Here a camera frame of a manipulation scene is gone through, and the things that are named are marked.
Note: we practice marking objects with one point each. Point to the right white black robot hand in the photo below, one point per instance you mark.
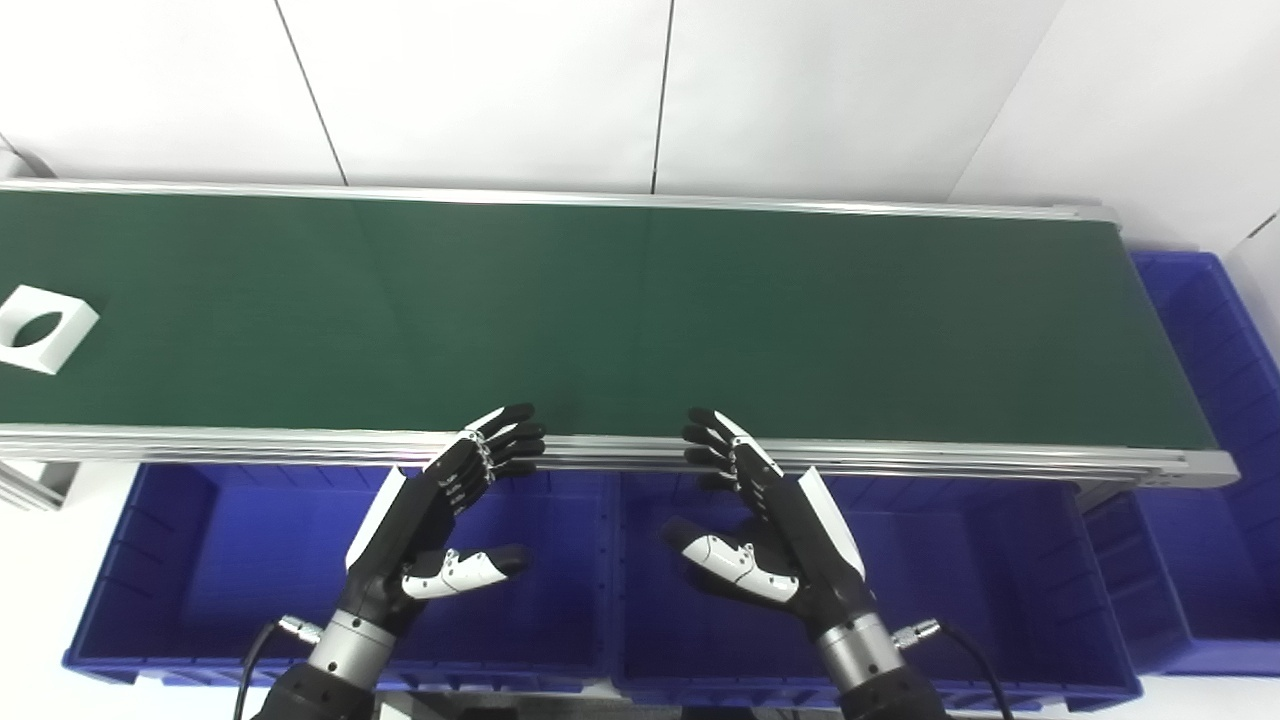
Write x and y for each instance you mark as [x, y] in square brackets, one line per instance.
[800, 540]

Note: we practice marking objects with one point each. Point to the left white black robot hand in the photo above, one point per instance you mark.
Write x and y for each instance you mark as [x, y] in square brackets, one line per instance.
[400, 530]

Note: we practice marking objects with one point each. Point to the white square part round hole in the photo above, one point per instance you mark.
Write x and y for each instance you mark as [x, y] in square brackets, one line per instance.
[62, 330]

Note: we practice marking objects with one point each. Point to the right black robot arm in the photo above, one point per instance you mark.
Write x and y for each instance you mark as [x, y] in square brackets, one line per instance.
[870, 680]

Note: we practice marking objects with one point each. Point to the blue plastic bin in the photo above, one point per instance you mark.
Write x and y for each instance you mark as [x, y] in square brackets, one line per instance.
[250, 560]
[1220, 560]
[960, 590]

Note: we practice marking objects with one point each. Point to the green conveyor belt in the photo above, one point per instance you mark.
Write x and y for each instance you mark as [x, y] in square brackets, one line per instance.
[700, 320]
[600, 455]

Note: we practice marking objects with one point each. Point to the aluminium conveyor leg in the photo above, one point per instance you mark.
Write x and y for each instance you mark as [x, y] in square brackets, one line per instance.
[35, 485]

